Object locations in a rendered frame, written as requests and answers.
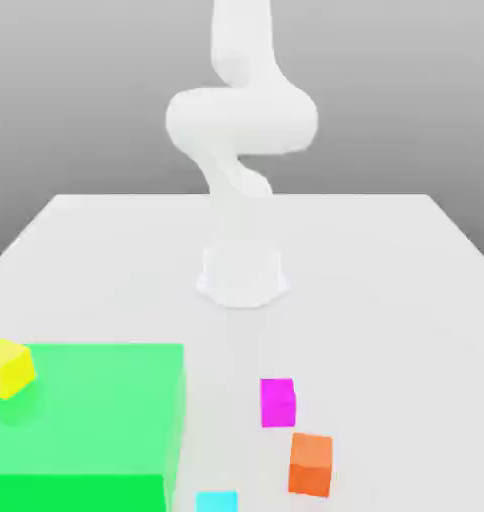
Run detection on small orange cube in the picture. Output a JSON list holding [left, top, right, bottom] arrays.
[[287, 432, 334, 499]]

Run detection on large green box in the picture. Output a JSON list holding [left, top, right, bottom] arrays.
[[0, 342, 187, 512]]

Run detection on small cyan cube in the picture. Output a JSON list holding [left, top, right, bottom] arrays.
[[194, 490, 239, 512]]

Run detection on small yellow cube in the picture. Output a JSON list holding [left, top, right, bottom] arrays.
[[0, 338, 38, 401]]

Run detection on small magenta cube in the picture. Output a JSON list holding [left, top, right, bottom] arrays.
[[259, 377, 297, 429]]

